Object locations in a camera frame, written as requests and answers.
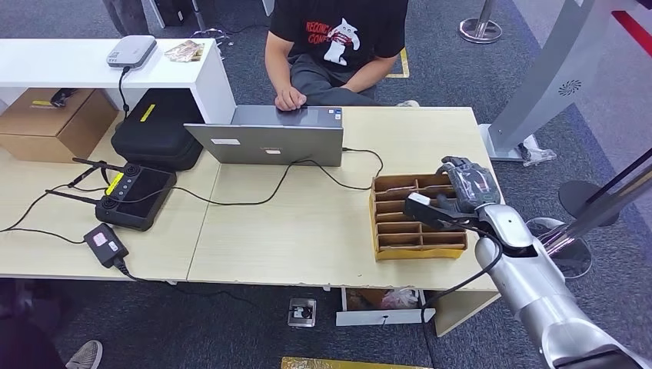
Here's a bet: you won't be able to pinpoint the person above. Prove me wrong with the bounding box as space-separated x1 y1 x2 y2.
264 0 410 107

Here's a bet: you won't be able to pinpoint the standing person's legs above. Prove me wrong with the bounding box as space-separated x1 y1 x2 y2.
101 0 151 38

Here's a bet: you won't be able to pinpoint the white router box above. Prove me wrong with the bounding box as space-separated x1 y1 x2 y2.
105 34 158 69

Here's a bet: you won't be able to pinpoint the cardboard card organizer box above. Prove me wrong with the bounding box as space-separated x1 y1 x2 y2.
370 173 468 261

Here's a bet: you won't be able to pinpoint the brown cardboard box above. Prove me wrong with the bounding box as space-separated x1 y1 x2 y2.
0 88 120 165

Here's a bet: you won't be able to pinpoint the dark metal stand poles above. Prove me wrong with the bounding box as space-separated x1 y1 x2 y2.
543 147 652 257

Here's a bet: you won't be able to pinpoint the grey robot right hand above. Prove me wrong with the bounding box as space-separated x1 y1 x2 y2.
434 155 504 214

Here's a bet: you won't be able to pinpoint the black power adapter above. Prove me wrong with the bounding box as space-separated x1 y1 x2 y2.
83 223 130 269

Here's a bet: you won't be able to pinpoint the shiny snack packet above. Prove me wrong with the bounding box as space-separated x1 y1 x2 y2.
164 39 206 64

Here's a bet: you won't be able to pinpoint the chrome stanchion base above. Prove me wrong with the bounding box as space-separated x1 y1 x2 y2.
458 0 504 45

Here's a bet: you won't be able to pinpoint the grey shoe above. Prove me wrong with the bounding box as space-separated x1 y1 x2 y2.
65 340 104 369

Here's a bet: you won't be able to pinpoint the black zippered carrying case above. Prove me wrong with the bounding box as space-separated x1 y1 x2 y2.
111 88 205 173

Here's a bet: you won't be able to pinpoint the clear plastic bag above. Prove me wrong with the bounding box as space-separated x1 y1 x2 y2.
518 134 557 168

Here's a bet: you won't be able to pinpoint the white side shelf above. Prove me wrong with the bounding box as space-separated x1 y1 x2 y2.
0 37 238 125

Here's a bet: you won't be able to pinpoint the black round stand base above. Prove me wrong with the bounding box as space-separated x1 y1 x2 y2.
557 180 621 228

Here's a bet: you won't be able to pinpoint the pink plastic bag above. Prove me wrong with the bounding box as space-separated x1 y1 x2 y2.
381 288 420 311

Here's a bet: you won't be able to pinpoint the silver laptop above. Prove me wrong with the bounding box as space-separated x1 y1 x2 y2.
184 105 344 168

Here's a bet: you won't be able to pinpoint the black adapter cable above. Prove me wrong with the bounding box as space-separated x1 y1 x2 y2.
0 227 87 245

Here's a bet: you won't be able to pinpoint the chrome wire frame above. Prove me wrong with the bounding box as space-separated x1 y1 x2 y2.
191 27 236 48

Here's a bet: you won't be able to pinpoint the chrome chair base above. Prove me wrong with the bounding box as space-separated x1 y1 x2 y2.
526 217 594 281

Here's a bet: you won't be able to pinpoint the beige card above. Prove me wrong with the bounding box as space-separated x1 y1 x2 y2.
375 185 420 197

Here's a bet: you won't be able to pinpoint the black remote controller with antennas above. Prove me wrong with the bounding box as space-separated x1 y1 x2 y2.
45 157 178 233

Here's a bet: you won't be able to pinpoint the black router cable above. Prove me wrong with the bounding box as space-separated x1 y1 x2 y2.
117 65 132 115

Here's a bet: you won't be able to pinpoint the white open drawer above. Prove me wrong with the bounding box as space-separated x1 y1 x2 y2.
335 288 437 327

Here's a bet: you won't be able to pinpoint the black laptop power cable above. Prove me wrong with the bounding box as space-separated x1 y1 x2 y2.
170 147 384 208

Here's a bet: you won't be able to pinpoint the small black object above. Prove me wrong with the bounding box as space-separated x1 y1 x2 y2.
49 88 79 108

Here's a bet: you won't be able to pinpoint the person's right hand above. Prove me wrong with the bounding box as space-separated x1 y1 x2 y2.
274 85 308 112

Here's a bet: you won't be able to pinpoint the metal floor socket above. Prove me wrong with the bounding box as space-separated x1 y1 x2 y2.
287 298 318 328

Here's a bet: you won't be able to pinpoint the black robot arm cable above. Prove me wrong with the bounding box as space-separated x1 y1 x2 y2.
419 224 504 328

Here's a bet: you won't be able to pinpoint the grey gate pillar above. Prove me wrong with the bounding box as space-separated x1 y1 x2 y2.
477 0 652 164

